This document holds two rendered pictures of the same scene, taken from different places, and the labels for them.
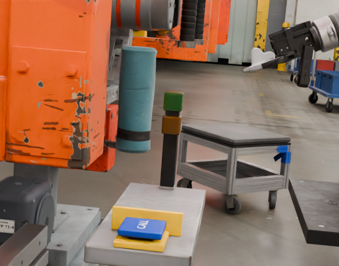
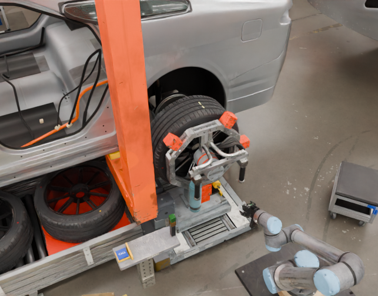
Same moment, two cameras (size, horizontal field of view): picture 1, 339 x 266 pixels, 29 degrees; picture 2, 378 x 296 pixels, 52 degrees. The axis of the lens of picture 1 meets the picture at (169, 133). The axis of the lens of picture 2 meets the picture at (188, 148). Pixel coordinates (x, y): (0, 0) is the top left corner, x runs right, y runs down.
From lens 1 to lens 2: 2.47 m
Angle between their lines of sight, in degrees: 60
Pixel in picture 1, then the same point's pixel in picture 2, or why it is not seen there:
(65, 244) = (181, 216)
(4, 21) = not seen: hidden behind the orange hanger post
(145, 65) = (192, 192)
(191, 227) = (141, 258)
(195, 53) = not seen: outside the picture
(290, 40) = (246, 211)
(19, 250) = (120, 232)
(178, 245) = (125, 262)
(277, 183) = (364, 218)
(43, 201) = (162, 209)
